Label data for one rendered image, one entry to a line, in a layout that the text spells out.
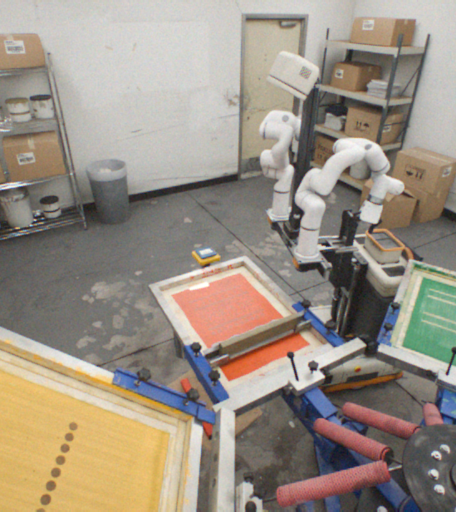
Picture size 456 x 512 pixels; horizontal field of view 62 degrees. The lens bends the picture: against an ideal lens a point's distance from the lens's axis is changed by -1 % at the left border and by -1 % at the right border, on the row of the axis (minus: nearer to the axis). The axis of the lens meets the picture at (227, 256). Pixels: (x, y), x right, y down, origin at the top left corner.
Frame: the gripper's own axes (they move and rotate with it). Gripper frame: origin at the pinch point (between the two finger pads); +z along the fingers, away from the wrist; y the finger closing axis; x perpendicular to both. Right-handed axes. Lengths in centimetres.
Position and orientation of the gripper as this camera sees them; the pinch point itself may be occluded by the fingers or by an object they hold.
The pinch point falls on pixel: (362, 229)
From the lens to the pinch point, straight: 208.9
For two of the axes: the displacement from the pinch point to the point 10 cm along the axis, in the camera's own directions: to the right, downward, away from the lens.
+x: -1.4, -3.9, 9.1
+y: 9.5, 2.0, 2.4
